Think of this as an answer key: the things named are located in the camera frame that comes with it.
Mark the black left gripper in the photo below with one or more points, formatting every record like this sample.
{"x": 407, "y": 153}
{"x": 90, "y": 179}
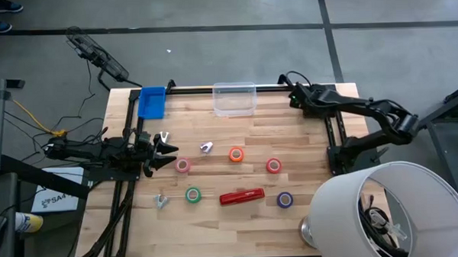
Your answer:
{"x": 149, "y": 162}

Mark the white paper sign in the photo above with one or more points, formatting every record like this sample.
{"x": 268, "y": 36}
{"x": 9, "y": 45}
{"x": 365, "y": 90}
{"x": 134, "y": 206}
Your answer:
{"x": 57, "y": 195}

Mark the red stapler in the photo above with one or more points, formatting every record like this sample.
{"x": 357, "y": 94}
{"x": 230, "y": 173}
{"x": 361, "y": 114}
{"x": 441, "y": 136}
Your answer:
{"x": 242, "y": 196}

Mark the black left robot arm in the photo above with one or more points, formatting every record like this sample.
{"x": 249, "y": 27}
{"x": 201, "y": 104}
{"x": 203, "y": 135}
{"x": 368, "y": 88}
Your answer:
{"x": 88, "y": 150}

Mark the silver lamp base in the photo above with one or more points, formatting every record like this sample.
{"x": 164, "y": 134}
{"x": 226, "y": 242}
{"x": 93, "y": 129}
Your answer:
{"x": 306, "y": 232}

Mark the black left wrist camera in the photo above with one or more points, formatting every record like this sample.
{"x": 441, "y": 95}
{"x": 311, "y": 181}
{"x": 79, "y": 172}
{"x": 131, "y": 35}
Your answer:
{"x": 143, "y": 139}

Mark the black support beam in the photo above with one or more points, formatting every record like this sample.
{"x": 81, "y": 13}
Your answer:
{"x": 43, "y": 177}

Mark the yellow white can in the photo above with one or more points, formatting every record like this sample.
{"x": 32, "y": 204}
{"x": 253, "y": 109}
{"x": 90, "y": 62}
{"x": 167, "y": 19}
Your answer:
{"x": 30, "y": 222}

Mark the blue plastic bin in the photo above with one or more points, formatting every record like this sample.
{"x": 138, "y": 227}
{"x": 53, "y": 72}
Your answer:
{"x": 151, "y": 102}

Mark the green tape roll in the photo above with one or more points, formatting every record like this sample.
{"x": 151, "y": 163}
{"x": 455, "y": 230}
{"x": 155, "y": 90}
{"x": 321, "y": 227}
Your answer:
{"x": 188, "y": 195}

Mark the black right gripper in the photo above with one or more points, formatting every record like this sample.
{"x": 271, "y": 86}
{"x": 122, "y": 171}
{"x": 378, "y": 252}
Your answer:
{"x": 302, "y": 97}

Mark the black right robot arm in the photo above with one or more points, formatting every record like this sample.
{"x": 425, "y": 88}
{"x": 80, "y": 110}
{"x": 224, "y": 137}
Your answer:
{"x": 381, "y": 111}

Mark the white lamp shade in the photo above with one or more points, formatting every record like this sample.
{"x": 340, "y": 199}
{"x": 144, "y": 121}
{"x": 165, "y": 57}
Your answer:
{"x": 338, "y": 201}

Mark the side table black frame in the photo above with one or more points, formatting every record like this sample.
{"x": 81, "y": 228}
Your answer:
{"x": 443, "y": 147}

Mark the orange tape roll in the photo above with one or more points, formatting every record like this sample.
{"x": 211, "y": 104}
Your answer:
{"x": 231, "y": 154}

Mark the pink tape roll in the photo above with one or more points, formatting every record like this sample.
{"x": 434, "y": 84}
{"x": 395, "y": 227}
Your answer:
{"x": 178, "y": 165}

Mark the lamp light bulb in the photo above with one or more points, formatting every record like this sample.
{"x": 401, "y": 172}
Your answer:
{"x": 385, "y": 224}

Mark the purple tape roll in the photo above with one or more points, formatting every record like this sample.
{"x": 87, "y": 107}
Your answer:
{"x": 279, "y": 200}

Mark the clear plastic bin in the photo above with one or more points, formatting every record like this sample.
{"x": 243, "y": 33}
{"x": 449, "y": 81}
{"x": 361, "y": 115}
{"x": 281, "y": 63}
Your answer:
{"x": 216, "y": 100}

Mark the red tape roll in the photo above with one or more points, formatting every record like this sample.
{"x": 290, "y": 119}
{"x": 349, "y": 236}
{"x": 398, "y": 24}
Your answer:
{"x": 269, "y": 165}

